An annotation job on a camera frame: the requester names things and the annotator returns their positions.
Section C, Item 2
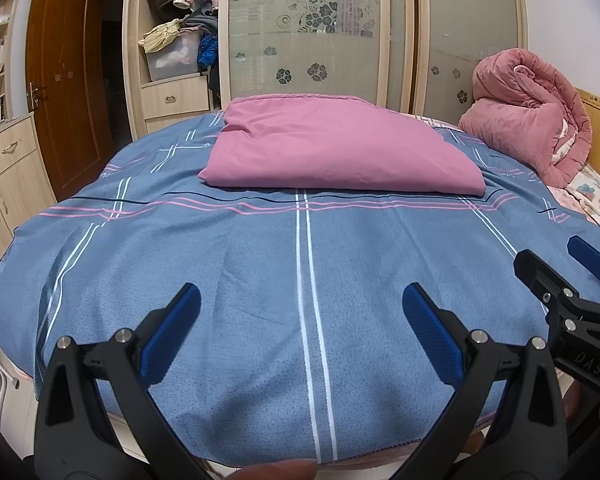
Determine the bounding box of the grey clothes pile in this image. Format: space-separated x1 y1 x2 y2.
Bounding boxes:
182 10 220 36

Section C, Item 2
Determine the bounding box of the brown wooden door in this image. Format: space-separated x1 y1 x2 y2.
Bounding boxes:
25 0 116 202

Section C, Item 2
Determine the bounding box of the wardrobe with frosted sliding doors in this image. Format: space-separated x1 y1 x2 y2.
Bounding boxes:
122 0 528 133

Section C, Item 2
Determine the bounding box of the light wooden bookshelf cabinet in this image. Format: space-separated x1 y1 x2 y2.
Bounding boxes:
0 0 58 286

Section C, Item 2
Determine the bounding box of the crumpled yellow cloth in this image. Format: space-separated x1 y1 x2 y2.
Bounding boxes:
139 18 183 54

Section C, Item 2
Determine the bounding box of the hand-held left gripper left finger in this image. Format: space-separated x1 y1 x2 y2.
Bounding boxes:
34 282 203 480

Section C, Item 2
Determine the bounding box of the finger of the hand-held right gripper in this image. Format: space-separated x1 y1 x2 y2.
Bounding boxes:
513 249 581 319
566 236 600 306

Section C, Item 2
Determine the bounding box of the blue plaid bedspread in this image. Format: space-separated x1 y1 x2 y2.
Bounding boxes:
0 107 600 466

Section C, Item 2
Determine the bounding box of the blue garment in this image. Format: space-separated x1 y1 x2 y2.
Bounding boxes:
197 34 220 72

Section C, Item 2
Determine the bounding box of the clear plastic storage box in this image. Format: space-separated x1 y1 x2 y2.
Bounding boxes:
145 32 203 82

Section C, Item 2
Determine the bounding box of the pink and white hooded jacket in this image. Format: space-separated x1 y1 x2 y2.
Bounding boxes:
197 94 487 196

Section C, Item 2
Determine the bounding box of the rolled pink quilt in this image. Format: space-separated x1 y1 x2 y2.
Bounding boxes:
457 48 593 188

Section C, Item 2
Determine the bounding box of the white floral blanket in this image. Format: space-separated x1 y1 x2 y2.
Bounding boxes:
565 162 600 241

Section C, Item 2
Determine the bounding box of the person's left hand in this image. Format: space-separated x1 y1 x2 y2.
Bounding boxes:
240 458 318 480

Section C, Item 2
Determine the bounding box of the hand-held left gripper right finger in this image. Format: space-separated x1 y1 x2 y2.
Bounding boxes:
401 282 570 480

